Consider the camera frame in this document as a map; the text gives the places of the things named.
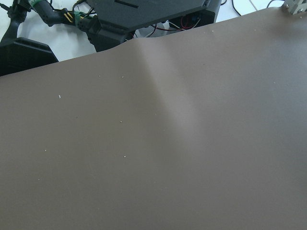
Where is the aluminium frame post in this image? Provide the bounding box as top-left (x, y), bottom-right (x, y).
top-left (283, 0), bottom-right (307, 15)

